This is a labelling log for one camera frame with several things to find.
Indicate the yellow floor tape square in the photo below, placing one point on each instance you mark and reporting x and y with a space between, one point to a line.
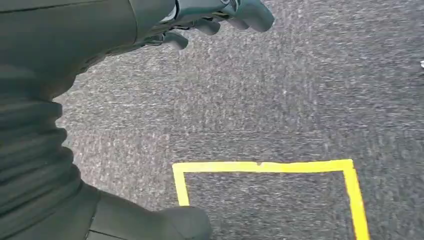
265 166

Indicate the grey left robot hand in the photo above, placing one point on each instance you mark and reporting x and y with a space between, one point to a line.
66 39

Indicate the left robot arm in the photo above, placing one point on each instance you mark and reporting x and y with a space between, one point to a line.
30 149

